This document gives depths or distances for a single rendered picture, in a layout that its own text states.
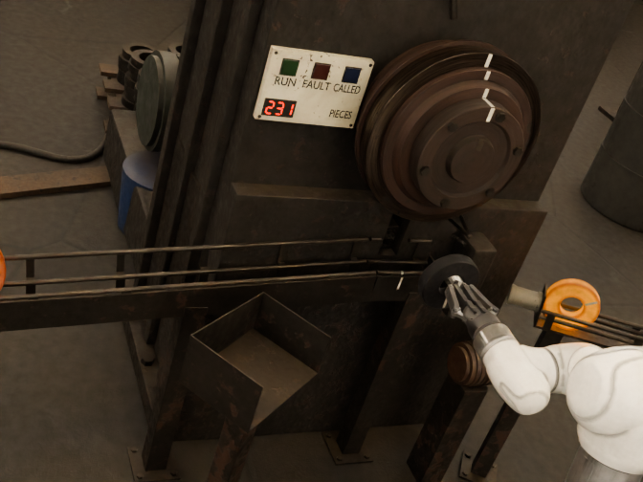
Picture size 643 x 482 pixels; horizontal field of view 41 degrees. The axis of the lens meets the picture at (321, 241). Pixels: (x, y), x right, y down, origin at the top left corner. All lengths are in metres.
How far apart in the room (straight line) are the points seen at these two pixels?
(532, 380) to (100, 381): 1.43
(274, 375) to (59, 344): 1.05
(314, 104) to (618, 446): 1.11
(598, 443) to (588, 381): 0.10
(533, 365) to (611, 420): 0.60
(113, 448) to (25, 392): 0.32
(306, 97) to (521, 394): 0.84
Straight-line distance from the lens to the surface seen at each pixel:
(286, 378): 2.04
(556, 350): 1.99
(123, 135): 3.60
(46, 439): 2.62
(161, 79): 3.22
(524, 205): 2.57
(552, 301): 2.53
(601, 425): 1.34
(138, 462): 2.58
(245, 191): 2.14
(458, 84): 2.04
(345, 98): 2.12
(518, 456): 3.08
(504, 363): 1.91
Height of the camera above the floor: 1.92
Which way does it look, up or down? 31 degrees down
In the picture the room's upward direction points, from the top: 18 degrees clockwise
